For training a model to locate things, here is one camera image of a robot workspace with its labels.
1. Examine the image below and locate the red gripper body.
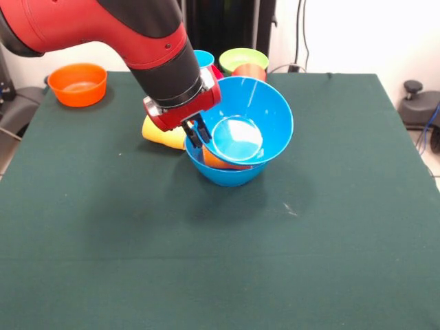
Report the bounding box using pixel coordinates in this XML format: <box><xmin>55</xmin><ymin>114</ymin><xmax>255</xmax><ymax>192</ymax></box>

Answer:
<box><xmin>142</xmin><ymin>67</ymin><xmax>222</xmax><ymax>133</ymax></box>

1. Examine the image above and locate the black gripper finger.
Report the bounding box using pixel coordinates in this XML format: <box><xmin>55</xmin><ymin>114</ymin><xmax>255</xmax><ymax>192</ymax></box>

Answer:
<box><xmin>192</xmin><ymin>112</ymin><xmax>212</xmax><ymax>144</ymax></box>
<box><xmin>181</xmin><ymin>120</ymin><xmax>204</xmax><ymax>149</ymax></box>

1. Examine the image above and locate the yellow cup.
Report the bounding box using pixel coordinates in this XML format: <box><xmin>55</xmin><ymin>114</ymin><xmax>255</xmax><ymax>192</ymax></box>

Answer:
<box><xmin>141</xmin><ymin>115</ymin><xmax>187</xmax><ymax>151</ymax></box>

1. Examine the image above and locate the light orange cup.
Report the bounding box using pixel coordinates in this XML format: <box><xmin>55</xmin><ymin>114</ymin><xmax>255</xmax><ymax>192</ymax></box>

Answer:
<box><xmin>201</xmin><ymin>144</ymin><xmax>248</xmax><ymax>171</ymax></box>

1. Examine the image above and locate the large blue bowl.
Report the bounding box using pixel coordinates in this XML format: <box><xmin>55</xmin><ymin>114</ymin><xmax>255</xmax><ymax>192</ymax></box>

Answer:
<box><xmin>184</xmin><ymin>135</ymin><xmax>269</xmax><ymax>188</ymax></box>
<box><xmin>187</xmin><ymin>76</ymin><xmax>295</xmax><ymax>167</ymax></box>

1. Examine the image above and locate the red cup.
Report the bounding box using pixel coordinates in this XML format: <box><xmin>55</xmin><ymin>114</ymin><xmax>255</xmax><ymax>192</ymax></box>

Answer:
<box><xmin>230</xmin><ymin>63</ymin><xmax>268</xmax><ymax>83</ymax></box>

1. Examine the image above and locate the green bowl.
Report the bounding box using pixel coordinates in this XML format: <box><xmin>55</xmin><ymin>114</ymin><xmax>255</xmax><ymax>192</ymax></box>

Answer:
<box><xmin>218</xmin><ymin>47</ymin><xmax>270</xmax><ymax>73</ymax></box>

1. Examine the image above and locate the orange bowl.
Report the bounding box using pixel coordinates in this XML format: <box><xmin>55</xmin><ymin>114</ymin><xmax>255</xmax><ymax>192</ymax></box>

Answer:
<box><xmin>47</xmin><ymin>63</ymin><xmax>108</xmax><ymax>108</ymax></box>

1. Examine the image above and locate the blue cup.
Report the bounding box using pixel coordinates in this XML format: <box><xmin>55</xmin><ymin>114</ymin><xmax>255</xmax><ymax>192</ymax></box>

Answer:
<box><xmin>192</xmin><ymin>49</ymin><xmax>216</xmax><ymax>69</ymax></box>

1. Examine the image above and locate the dark green tablecloth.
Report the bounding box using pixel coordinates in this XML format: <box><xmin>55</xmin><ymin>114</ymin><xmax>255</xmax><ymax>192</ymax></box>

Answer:
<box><xmin>0</xmin><ymin>70</ymin><xmax>440</xmax><ymax>330</ymax></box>

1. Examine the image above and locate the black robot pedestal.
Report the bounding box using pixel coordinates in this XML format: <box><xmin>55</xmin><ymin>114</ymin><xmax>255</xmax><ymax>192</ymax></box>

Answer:
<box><xmin>177</xmin><ymin>0</ymin><xmax>280</xmax><ymax>58</ymax></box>

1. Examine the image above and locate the black hanging cable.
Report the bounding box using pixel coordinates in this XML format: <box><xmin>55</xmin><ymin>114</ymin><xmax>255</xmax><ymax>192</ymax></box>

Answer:
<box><xmin>267</xmin><ymin>0</ymin><xmax>312</xmax><ymax>74</ymax></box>

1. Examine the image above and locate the grey pedestal foot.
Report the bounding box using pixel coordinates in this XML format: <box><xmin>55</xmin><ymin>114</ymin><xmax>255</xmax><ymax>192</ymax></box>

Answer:
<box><xmin>398</xmin><ymin>80</ymin><xmax>440</xmax><ymax>130</ymax></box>
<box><xmin>0</xmin><ymin>74</ymin><xmax>56</xmax><ymax>138</ymax></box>

